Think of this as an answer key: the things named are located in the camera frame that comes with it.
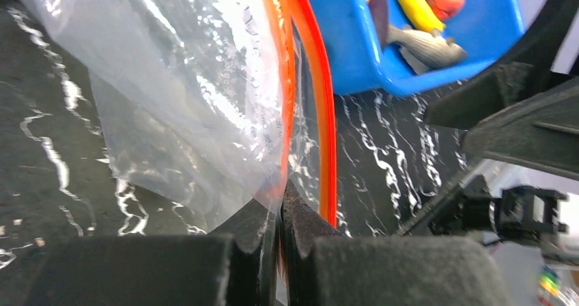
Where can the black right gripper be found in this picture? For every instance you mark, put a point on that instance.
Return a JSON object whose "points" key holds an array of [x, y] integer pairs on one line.
{"points": [[527, 202]]}

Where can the yellow toy banana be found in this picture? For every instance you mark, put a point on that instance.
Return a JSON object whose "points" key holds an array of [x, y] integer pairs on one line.
{"points": [[421, 16]]}

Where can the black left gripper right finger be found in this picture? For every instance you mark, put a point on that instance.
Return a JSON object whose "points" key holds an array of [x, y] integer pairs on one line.
{"points": [[324, 267]]}

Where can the purple toy eggplant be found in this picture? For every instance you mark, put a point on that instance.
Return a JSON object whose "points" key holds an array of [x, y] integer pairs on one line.
{"points": [[380, 14]]}

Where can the blue plastic bin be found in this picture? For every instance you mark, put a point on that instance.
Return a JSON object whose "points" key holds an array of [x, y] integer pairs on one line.
{"points": [[485, 29]]}

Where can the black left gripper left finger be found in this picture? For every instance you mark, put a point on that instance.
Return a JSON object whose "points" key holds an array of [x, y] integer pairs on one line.
{"points": [[232, 265]]}

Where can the grey toy fish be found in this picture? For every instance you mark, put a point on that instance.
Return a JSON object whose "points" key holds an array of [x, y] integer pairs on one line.
{"points": [[425, 51]]}

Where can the clear orange-zip bag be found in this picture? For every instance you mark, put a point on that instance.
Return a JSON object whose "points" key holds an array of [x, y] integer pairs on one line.
{"points": [[209, 103]]}

